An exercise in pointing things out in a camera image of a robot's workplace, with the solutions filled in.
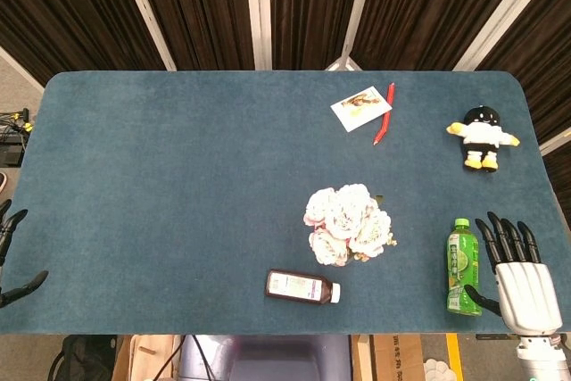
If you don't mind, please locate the brown cardboard box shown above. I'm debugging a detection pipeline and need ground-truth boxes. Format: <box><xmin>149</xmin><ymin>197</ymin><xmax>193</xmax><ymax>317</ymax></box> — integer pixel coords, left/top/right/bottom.
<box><xmin>352</xmin><ymin>335</ymin><xmax>425</xmax><ymax>381</ymax></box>

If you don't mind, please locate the light wooden crate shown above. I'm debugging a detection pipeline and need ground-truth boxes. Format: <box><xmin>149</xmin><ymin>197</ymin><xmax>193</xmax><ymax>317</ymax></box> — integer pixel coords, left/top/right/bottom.
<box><xmin>111</xmin><ymin>335</ymin><xmax>184</xmax><ymax>381</ymax></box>

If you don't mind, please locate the white partition frame post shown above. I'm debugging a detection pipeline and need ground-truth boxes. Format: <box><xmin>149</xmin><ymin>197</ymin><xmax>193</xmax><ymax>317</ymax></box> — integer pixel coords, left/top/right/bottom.
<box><xmin>113</xmin><ymin>0</ymin><xmax>178</xmax><ymax>71</ymax></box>
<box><xmin>243</xmin><ymin>0</ymin><xmax>273</xmax><ymax>71</ymax></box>
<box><xmin>325</xmin><ymin>0</ymin><xmax>380</xmax><ymax>72</ymax></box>
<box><xmin>452</xmin><ymin>0</ymin><xmax>548</xmax><ymax>72</ymax></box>

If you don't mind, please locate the blue table cloth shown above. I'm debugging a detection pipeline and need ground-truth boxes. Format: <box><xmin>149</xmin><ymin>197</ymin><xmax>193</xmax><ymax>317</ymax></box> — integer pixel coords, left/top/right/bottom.
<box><xmin>0</xmin><ymin>70</ymin><xmax>571</xmax><ymax>336</ymax></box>

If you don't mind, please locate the dark brown curtain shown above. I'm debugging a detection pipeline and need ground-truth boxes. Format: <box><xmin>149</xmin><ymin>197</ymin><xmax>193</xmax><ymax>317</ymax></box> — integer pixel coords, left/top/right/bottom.
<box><xmin>0</xmin><ymin>0</ymin><xmax>571</xmax><ymax>186</ymax></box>

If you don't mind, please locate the brown medicine bottle white cap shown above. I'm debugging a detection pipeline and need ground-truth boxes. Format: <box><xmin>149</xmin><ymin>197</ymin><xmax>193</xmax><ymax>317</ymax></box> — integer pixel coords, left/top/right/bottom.
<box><xmin>265</xmin><ymin>268</ymin><xmax>343</xmax><ymax>306</ymax></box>

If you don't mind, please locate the red pen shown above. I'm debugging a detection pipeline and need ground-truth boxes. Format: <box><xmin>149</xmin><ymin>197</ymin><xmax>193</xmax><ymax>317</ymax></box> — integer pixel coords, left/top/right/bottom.
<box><xmin>373</xmin><ymin>82</ymin><xmax>396</xmax><ymax>146</ymax></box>

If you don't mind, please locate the black equipment with cables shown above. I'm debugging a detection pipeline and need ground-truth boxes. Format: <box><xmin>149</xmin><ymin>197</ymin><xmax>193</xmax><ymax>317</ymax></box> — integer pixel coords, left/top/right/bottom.
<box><xmin>0</xmin><ymin>107</ymin><xmax>36</xmax><ymax>169</ymax></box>

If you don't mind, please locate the purple robot base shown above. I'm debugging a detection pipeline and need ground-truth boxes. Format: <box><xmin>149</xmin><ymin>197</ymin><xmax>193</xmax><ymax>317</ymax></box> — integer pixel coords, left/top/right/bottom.
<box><xmin>178</xmin><ymin>335</ymin><xmax>353</xmax><ymax>381</ymax></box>

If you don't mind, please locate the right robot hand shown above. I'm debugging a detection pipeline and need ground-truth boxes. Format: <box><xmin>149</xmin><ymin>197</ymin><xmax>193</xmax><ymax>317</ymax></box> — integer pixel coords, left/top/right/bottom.
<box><xmin>463</xmin><ymin>211</ymin><xmax>564</xmax><ymax>336</ymax></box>

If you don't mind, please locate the black bag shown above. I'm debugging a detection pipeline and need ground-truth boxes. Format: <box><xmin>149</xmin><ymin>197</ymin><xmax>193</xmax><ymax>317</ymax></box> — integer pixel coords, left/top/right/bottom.
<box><xmin>46</xmin><ymin>335</ymin><xmax>120</xmax><ymax>381</ymax></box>

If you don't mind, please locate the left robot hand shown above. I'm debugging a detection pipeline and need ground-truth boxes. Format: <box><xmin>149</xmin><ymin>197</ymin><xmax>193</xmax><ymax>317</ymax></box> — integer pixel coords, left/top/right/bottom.
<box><xmin>0</xmin><ymin>198</ymin><xmax>49</xmax><ymax>310</ymax></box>

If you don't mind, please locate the white picture card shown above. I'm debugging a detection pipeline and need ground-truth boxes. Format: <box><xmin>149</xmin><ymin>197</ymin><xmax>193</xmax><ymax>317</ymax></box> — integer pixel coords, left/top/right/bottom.
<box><xmin>330</xmin><ymin>87</ymin><xmax>393</xmax><ymax>133</ymax></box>

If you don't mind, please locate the black white penguin plush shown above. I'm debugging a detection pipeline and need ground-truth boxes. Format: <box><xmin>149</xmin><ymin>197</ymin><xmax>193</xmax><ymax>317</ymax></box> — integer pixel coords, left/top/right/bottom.
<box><xmin>446</xmin><ymin>104</ymin><xmax>521</xmax><ymax>174</ymax></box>

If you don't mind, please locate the green tea bottle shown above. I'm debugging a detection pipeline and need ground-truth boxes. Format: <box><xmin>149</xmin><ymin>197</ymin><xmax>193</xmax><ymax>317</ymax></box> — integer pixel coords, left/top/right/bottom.
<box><xmin>446</xmin><ymin>217</ymin><xmax>484</xmax><ymax>317</ymax></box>

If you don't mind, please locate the pink artificial flower bouquet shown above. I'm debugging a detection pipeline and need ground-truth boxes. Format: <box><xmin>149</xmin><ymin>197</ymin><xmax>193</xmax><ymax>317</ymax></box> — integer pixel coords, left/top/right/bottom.
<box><xmin>303</xmin><ymin>183</ymin><xmax>400</xmax><ymax>267</ymax></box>

